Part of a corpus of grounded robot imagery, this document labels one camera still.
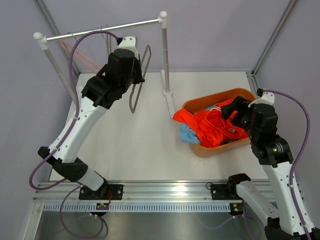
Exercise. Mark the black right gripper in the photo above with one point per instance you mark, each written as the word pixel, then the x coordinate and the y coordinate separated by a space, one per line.
pixel 239 104

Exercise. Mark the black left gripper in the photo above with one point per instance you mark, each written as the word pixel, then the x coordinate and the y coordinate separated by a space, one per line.
pixel 136 63

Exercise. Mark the grey orange-shorts hanger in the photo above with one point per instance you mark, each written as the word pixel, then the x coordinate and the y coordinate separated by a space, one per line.
pixel 133 103

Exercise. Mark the pink clothes hanger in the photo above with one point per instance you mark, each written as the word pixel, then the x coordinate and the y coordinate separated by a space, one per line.
pixel 80 57

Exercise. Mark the orange shorts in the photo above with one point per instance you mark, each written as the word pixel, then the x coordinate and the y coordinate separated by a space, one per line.
pixel 212 125

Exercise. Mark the grey clothes hanger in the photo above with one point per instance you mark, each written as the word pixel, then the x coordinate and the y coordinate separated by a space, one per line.
pixel 108 41

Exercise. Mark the light blue shorts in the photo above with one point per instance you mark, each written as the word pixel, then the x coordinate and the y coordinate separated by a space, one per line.
pixel 188 133

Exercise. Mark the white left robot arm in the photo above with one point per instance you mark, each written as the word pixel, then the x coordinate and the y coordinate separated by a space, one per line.
pixel 63 153

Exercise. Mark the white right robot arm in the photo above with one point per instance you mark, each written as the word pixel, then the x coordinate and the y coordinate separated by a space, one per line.
pixel 288 220

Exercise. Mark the orange plastic basket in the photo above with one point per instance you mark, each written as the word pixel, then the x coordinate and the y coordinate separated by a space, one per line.
pixel 205 102

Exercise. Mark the silver white clothes rack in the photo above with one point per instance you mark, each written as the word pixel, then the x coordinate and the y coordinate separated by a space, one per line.
pixel 162 19

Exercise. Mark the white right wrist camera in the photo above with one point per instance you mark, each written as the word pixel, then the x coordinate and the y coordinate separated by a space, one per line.
pixel 265 97

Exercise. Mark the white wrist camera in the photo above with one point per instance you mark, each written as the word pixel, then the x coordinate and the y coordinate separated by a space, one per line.
pixel 129 42
pixel 265 97

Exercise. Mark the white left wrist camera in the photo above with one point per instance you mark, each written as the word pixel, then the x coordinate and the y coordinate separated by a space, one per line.
pixel 129 42

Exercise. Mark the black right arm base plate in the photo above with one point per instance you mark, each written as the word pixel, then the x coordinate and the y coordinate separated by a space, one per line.
pixel 220 192

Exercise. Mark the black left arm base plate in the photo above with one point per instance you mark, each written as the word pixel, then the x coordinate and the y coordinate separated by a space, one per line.
pixel 110 192

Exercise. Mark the white slotted cable duct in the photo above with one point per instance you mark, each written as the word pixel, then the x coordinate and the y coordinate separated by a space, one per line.
pixel 139 207

